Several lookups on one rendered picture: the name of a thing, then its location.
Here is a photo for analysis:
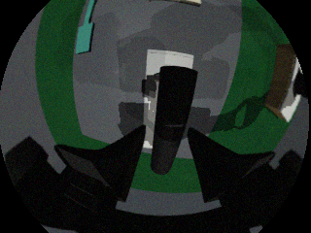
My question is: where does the cream square tile with dark center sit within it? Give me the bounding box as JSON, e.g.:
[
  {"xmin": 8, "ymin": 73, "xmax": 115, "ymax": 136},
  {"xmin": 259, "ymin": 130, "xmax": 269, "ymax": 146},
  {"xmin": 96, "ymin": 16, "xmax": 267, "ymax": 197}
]
[{"xmin": 166, "ymin": 0, "xmax": 202, "ymax": 5}]

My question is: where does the grey rectangular mat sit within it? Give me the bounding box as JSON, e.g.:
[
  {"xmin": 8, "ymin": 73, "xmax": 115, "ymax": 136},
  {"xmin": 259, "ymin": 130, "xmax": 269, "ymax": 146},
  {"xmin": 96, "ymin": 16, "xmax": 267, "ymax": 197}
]
[{"xmin": 73, "ymin": 0, "xmax": 242, "ymax": 159}]

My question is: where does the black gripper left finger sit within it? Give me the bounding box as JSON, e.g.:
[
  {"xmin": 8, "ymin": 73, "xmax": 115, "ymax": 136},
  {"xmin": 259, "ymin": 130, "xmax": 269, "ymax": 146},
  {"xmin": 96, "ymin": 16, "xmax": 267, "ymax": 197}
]
[{"xmin": 54, "ymin": 125, "xmax": 147, "ymax": 202}]

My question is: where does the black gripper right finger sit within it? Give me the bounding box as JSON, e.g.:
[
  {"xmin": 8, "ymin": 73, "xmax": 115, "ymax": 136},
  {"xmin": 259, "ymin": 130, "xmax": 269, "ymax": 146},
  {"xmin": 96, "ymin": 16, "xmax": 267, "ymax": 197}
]
[{"xmin": 187, "ymin": 127, "xmax": 275, "ymax": 203}]

